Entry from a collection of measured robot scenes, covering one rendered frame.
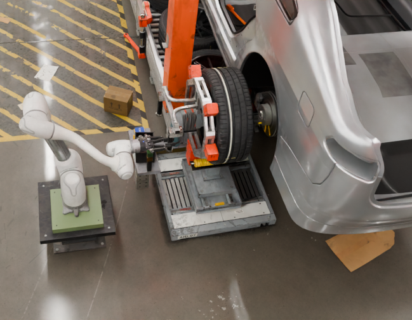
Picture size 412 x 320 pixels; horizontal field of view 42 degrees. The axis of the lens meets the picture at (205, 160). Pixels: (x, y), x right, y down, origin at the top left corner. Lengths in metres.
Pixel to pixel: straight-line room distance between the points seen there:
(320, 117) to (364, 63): 1.40
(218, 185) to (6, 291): 1.67
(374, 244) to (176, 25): 2.26
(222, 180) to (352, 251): 1.14
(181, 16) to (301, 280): 2.06
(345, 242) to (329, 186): 1.44
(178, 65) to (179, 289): 1.58
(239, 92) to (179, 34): 0.59
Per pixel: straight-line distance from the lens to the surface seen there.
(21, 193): 4.36
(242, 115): 3.41
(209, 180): 4.12
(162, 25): 5.02
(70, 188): 3.59
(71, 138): 3.30
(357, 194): 2.94
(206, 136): 3.41
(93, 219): 3.73
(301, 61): 3.03
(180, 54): 3.78
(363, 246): 4.38
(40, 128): 3.22
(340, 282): 4.15
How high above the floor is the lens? 3.45
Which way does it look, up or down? 49 degrees down
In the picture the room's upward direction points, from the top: 10 degrees clockwise
